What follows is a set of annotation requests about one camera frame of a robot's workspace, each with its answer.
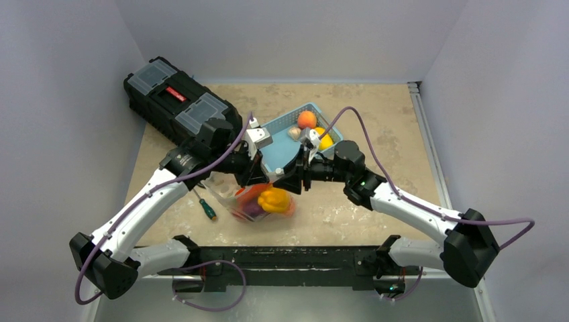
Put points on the light blue plastic basket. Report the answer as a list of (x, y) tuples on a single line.
[(284, 148)]

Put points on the yellow toy bell pepper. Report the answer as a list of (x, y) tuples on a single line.
[(274, 200)]

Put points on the peach toy fruit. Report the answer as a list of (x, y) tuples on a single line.
[(307, 119)]

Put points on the green handled screwdriver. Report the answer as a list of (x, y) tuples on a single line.
[(208, 210)]

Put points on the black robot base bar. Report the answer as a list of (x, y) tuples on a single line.
[(357, 267)]

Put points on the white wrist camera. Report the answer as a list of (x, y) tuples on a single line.
[(310, 141), (256, 137)]

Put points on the black plastic toolbox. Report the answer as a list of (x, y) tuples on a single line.
[(174, 103)]

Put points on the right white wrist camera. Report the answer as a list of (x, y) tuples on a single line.
[(310, 141)]

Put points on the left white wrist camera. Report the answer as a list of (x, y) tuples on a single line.
[(256, 137)]

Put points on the yellow toy lemon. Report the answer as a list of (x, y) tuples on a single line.
[(326, 141)]

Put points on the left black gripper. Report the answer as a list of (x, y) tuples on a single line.
[(253, 171)]

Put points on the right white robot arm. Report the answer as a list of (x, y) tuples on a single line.
[(460, 244)]

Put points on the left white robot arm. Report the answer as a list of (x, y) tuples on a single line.
[(108, 259)]

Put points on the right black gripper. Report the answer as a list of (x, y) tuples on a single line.
[(304, 174)]

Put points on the white toy garlic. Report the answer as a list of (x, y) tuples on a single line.
[(294, 133)]

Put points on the clear zip top bag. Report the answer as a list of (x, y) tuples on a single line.
[(233, 197)]

